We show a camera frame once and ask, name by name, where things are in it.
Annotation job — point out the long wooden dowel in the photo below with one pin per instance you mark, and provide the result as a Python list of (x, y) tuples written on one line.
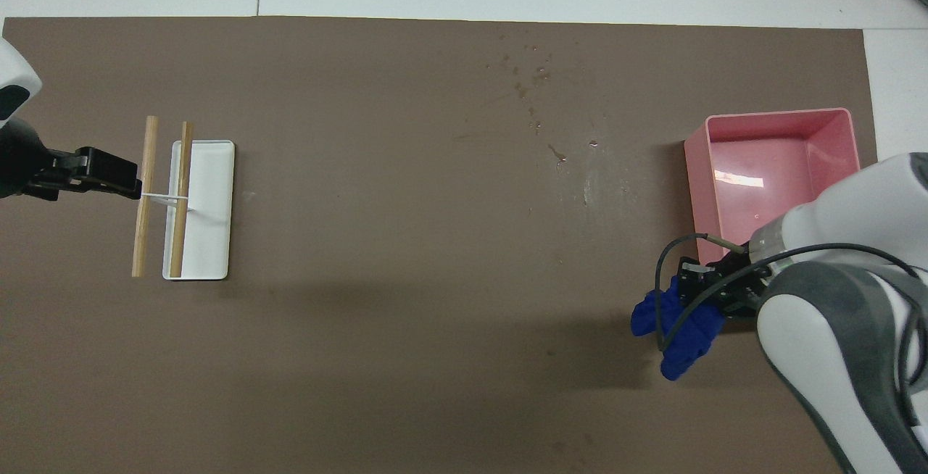
[(181, 227), (145, 227)]

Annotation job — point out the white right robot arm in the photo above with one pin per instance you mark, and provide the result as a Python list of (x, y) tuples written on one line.
[(855, 314)]

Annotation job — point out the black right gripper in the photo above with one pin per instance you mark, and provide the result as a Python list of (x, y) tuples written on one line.
[(741, 282)]

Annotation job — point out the thin white crossbar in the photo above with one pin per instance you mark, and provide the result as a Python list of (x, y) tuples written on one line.
[(163, 197)]

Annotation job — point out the blue towel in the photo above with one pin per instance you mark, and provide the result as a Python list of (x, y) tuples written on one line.
[(689, 336)]

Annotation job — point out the white rectangular tray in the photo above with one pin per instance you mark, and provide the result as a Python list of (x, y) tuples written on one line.
[(214, 242)]

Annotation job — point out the pink plastic bin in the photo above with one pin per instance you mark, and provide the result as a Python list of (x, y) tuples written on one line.
[(768, 177)]

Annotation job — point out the brown table mat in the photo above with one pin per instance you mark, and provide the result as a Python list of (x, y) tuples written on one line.
[(435, 314)]

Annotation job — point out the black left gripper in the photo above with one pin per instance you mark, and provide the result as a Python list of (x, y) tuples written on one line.
[(22, 162)]

